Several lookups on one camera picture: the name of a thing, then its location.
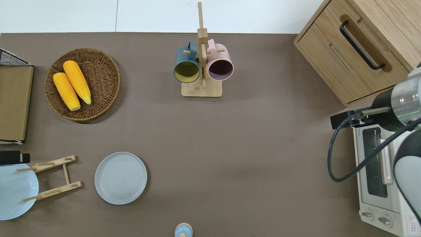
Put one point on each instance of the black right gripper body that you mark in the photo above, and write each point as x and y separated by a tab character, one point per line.
338	121

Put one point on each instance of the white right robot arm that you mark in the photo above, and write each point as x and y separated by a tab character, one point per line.
408	98

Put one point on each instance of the gray round plate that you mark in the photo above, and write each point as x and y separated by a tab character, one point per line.
120	177

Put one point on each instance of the wooden mug rack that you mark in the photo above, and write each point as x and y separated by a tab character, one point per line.
201	90

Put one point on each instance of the brown table mat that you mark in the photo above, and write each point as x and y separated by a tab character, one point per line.
230	148

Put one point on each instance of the wooden drawer cabinet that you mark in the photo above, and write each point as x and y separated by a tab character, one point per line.
329	59

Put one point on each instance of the brown wooden board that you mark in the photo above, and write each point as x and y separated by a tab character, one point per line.
14	102

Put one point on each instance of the low wooden plate rack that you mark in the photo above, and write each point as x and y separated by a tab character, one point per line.
59	190

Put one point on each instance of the cream toaster oven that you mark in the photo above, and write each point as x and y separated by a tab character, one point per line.
399	223

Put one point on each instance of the pink mug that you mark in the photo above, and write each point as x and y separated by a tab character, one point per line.
223	56

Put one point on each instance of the large yellow corn cob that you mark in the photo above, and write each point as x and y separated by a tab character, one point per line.
77	80

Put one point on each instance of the round wicker basket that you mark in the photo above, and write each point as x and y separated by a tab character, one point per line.
102	75

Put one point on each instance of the dark blue mug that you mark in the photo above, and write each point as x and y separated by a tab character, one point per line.
184	57

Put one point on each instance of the small yellow corn cob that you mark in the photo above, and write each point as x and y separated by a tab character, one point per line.
65	90

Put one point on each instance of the silver toaster knob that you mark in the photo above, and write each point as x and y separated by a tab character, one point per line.
385	220
368	214

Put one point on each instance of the light blue round plate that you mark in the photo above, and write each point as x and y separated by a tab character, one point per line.
16	194

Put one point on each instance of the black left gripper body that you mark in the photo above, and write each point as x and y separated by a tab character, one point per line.
11	158

